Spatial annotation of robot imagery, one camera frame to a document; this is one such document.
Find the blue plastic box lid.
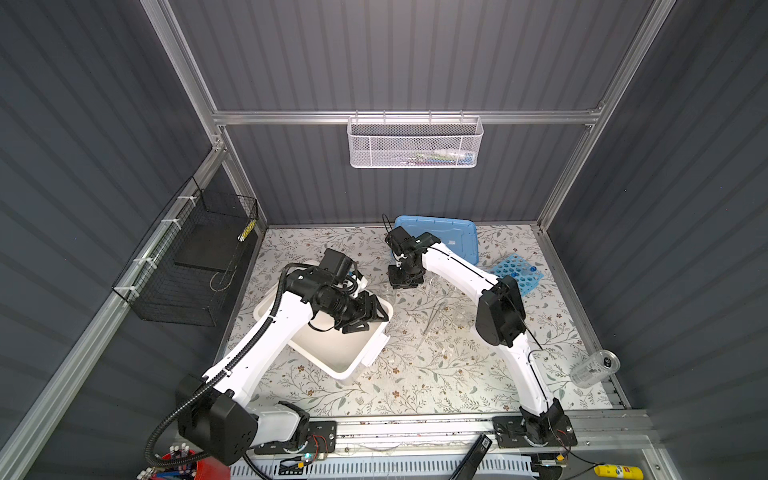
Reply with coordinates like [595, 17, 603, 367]
[394, 215, 479, 265]

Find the white wire mesh basket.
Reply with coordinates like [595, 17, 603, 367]
[346, 114, 484, 169]

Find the black wire wall basket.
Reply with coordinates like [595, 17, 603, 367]
[113, 179, 260, 327]

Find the blue test tube rack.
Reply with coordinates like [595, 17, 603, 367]
[490, 254, 544, 296]

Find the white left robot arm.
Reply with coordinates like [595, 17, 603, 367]
[144, 249, 393, 469]

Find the white plastic storage bin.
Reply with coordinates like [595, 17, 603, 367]
[253, 280, 395, 382]

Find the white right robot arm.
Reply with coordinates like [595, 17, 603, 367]
[385, 227, 578, 449]

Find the red cup of pens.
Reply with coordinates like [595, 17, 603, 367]
[136, 442, 232, 480]

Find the black flat device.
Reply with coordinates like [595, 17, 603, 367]
[449, 434, 492, 480]

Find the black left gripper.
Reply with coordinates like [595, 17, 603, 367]
[323, 290, 389, 332]

